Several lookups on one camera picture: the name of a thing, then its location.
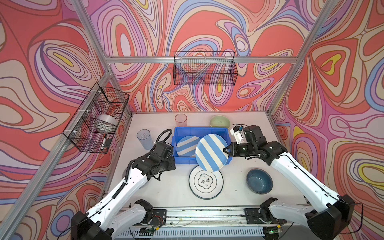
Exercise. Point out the white tape roll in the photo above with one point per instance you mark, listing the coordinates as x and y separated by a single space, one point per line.
106 124

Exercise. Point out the light green bowl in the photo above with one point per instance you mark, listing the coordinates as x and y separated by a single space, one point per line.
219 121

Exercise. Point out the aluminium front rail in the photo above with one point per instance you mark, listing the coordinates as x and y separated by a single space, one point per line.
204 214

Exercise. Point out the large blue striped plate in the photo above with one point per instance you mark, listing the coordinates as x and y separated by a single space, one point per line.
209 153

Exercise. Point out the black marker pen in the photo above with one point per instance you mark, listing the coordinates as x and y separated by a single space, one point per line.
103 142

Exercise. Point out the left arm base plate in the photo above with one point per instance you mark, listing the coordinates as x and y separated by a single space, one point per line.
156 218

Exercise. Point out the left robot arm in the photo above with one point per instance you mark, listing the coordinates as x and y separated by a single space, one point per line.
117 198

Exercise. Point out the blue-grey translucent cup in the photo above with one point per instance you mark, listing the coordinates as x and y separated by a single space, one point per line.
145 138

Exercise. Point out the black wire basket on left wall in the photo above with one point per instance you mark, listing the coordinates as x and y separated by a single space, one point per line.
81 131

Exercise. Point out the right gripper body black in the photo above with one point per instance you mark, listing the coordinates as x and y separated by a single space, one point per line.
242 149

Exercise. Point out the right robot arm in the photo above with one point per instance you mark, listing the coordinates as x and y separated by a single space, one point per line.
327 212

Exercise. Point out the black wire basket on wall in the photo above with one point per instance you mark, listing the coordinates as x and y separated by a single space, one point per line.
205 68
81 131

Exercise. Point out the blue plastic bin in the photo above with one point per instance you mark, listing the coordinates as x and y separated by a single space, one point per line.
181 132

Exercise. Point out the dark blue bowl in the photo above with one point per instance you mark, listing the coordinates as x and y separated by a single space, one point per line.
259 181

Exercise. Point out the white plate with flower emblem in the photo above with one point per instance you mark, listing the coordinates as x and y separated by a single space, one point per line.
205 185

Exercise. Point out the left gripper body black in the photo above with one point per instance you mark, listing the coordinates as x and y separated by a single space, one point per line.
167 164

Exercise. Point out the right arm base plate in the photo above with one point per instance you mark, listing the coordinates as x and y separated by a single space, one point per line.
254 216

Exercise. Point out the pink translucent cup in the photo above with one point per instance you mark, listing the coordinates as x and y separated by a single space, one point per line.
181 120

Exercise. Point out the small blue striped plate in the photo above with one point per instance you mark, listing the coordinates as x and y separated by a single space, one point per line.
186 147

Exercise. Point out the black wire basket on back wall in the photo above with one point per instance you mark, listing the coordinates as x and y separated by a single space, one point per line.
205 68

